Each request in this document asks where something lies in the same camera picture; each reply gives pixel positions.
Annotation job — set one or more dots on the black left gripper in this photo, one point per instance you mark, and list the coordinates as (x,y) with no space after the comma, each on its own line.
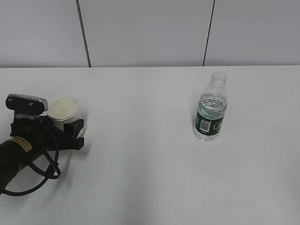
(41,132)

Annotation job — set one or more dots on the white paper cup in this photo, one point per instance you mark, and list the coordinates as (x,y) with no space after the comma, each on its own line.
(66,109)

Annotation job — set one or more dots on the green label water bottle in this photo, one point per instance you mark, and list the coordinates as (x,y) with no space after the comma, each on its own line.
(211,108)

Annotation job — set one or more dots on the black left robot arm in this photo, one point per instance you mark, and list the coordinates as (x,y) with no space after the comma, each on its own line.
(13,159)

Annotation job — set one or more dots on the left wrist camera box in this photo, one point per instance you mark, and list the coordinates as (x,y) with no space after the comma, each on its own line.
(25,104)

